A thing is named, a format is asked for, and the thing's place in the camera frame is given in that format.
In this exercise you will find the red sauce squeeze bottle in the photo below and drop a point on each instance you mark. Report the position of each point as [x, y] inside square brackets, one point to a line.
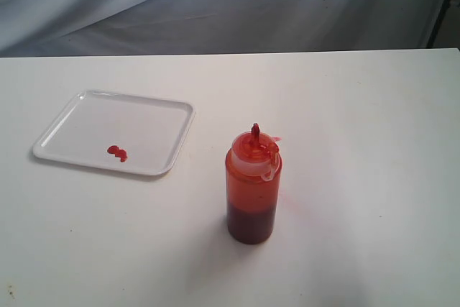
[253, 170]

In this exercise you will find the white plastic tray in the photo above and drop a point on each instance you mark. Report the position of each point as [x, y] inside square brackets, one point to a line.
[151, 130]

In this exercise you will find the red sauce blob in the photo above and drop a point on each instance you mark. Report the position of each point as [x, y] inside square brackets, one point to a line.
[118, 152]

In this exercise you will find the black tripod stand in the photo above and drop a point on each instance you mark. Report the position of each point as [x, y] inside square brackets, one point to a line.
[443, 11]

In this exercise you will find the grey backdrop cloth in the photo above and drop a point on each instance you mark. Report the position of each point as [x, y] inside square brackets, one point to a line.
[32, 28]

